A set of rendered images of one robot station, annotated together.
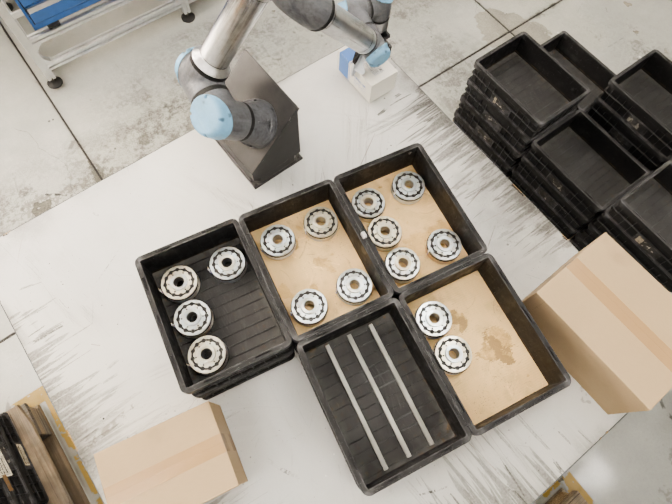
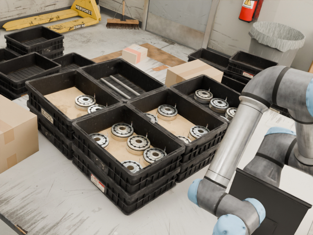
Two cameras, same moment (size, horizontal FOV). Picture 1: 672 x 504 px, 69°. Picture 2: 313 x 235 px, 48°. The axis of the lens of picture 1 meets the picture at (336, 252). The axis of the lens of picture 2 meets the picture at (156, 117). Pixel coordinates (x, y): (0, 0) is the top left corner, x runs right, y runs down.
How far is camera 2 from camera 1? 187 cm
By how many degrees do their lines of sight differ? 77
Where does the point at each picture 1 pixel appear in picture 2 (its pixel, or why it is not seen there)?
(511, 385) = (51, 98)
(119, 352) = not seen: hidden behind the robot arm
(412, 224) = (119, 155)
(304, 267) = (178, 129)
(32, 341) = (282, 117)
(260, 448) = not seen: hidden behind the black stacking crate
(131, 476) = (206, 69)
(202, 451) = (186, 73)
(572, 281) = (10, 121)
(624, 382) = not seen: outside the picture
